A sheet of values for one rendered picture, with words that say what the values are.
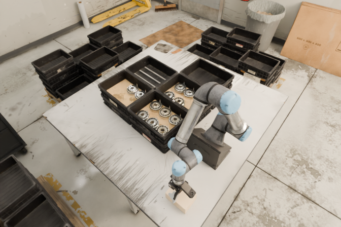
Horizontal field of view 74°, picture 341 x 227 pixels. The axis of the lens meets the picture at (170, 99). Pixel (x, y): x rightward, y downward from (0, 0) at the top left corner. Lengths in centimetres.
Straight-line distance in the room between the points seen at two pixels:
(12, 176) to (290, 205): 242
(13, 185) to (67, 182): 58
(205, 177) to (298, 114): 191
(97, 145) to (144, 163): 41
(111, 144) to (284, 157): 184
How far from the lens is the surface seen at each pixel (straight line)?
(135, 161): 176
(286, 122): 315
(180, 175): 127
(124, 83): 214
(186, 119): 131
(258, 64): 306
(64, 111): 225
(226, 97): 118
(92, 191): 253
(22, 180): 225
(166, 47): 278
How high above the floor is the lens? 222
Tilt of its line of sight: 46 degrees down
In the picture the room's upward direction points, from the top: 1 degrees counter-clockwise
